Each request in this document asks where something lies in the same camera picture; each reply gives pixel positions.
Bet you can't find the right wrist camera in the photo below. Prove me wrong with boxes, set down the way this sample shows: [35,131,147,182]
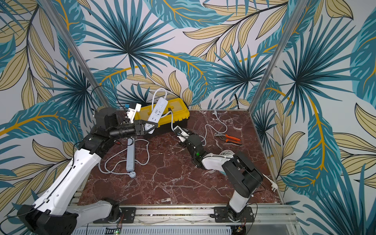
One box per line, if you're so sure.
[173,126,190,143]

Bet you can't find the aluminium front rail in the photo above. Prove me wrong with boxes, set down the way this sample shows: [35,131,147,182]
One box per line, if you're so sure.
[49,205,297,228]

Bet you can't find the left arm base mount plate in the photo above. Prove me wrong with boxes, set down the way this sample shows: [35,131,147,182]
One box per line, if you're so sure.
[94,207,136,224]

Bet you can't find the orange handled pliers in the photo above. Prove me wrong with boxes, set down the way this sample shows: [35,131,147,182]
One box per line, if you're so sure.
[214,133,242,146]

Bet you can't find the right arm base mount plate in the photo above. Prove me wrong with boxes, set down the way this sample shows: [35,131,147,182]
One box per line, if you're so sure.
[210,206,255,223]

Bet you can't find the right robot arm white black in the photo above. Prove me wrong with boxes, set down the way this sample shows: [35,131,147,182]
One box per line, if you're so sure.
[177,134,263,221]

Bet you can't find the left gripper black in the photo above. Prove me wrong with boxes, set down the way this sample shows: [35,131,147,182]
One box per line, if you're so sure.
[109,118,158,140]

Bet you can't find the white slotted cable duct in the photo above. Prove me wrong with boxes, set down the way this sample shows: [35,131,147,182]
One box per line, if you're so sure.
[72,226,232,235]

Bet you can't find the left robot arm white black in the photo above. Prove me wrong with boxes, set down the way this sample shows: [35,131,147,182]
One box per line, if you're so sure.
[17,107,159,235]

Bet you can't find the thin white cord of strip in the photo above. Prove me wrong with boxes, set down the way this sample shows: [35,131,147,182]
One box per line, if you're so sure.
[151,88,228,147]

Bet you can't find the grey white power strip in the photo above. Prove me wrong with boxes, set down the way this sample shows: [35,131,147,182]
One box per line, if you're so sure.
[147,98,168,123]

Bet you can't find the yellow black toolbox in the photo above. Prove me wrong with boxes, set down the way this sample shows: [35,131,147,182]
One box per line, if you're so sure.
[135,98,190,138]

